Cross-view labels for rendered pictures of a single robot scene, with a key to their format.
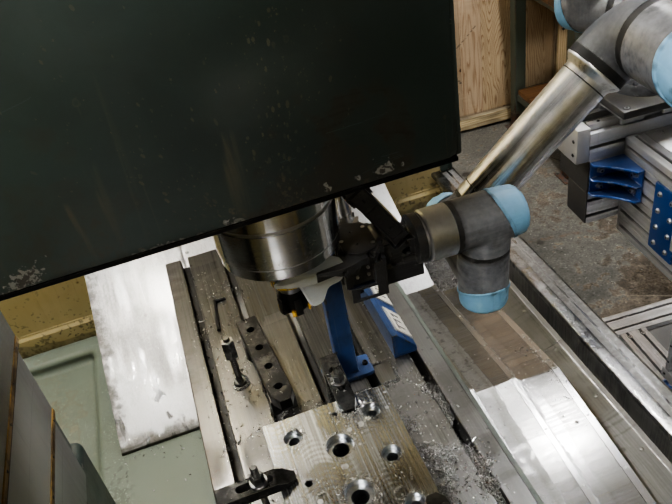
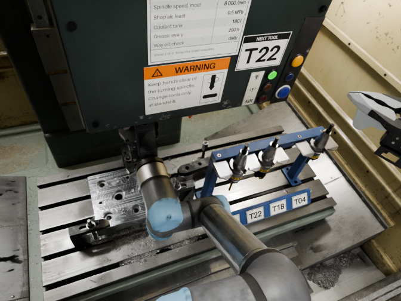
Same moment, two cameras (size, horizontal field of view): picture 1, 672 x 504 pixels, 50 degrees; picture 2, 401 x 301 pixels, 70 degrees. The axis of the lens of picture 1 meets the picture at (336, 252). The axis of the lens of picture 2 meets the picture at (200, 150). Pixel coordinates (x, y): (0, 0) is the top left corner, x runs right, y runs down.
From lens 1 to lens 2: 93 cm
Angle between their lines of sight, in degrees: 51
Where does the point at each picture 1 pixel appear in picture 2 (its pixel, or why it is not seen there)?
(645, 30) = (220, 284)
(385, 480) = (122, 205)
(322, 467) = (133, 182)
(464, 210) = (150, 184)
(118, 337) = (252, 122)
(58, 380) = (245, 113)
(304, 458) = not seen: hidden behind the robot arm
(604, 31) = (262, 265)
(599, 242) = not seen: outside the picture
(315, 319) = (241, 187)
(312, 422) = not seen: hidden behind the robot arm
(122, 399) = (225, 132)
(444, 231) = (140, 175)
